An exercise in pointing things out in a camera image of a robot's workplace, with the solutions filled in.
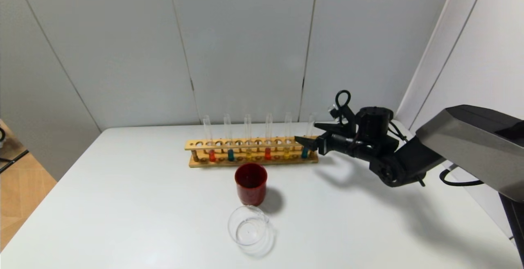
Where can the dark background object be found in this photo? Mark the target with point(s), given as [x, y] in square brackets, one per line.
[1, 138]

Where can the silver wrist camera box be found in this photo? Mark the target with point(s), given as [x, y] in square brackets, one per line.
[336, 113]

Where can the red plastic cup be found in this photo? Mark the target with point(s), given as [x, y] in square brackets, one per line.
[250, 193]

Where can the glass test tube yellow pigment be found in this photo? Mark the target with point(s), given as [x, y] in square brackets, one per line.
[248, 153]
[286, 153]

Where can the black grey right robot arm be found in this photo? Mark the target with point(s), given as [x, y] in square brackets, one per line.
[470, 146]

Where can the glass test tube red pigment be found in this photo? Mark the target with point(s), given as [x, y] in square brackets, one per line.
[267, 154]
[211, 155]

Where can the clear glass dish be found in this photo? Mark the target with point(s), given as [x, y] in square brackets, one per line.
[245, 230]

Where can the black metal bar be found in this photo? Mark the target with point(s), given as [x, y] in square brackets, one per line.
[14, 160]

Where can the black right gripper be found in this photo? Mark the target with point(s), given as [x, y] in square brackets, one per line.
[322, 143]

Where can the glass test tube blue pigment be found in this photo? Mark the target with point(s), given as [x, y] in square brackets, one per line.
[231, 154]
[305, 153]

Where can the wooden test tube rack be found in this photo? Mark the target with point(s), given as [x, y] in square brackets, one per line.
[204, 163]

